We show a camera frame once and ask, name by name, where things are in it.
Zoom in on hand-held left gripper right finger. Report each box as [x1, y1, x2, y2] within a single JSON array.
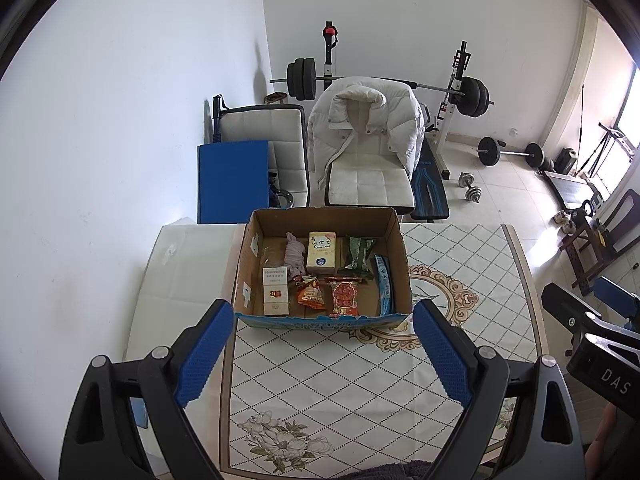
[[412, 298, 586, 480]]

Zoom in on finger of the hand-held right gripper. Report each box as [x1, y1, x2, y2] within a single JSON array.
[[541, 282, 626, 356], [592, 276, 640, 316]]

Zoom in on window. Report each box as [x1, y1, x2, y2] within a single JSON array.
[[617, 67, 640, 146]]

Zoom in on person's grey fleece clothing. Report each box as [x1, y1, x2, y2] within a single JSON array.
[[345, 462, 431, 480]]

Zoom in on cardboard box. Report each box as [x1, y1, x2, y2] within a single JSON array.
[[232, 206, 415, 333]]

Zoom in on white padded chair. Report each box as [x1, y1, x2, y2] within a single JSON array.
[[220, 104, 311, 208], [320, 97, 417, 211]]

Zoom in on red snack packet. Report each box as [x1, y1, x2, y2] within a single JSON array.
[[324, 276, 362, 319]]

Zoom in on white puffer jacket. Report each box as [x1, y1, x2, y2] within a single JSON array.
[[306, 76, 427, 193]]

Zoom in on black bin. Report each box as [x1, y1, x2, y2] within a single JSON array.
[[556, 147, 580, 175]]

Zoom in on dark low table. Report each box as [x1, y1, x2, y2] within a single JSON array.
[[542, 170, 601, 211]]

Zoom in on metal frame stand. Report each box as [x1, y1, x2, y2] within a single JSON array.
[[575, 82, 640, 181]]

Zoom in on blue strip packet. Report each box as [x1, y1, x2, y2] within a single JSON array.
[[374, 254, 396, 317]]

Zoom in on black blue weight bench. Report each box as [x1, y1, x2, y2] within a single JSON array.
[[410, 102, 451, 223]]

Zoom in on blue board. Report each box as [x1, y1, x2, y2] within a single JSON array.
[[196, 140, 271, 225]]

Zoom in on dark wooden chair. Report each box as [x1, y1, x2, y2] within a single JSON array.
[[557, 187, 640, 296]]

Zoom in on orange snack packet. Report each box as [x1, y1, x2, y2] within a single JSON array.
[[295, 276, 326, 309]]

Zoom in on yellow tissue pack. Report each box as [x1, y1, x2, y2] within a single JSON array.
[[306, 230, 337, 276]]

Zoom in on racked barbell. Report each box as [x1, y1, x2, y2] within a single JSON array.
[[270, 57, 495, 116]]

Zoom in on grey pink socks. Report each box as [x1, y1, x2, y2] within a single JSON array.
[[284, 231, 307, 281]]

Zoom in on person's right hand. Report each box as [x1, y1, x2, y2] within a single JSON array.
[[586, 402, 623, 480]]

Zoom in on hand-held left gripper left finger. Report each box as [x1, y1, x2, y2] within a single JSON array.
[[59, 298, 236, 480]]

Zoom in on blue smartphone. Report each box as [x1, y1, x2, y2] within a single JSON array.
[[131, 395, 149, 430]]

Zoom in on black handle bar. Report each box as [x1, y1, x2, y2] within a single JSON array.
[[211, 94, 228, 146]]

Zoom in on white cigarette box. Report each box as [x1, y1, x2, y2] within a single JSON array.
[[261, 266, 291, 317]]

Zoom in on barbell rack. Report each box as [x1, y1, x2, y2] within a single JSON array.
[[320, 21, 473, 156]]

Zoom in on short barbell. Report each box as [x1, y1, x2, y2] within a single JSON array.
[[476, 136, 546, 168]]

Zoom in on green packet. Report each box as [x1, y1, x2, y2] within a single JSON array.
[[340, 236, 377, 281]]

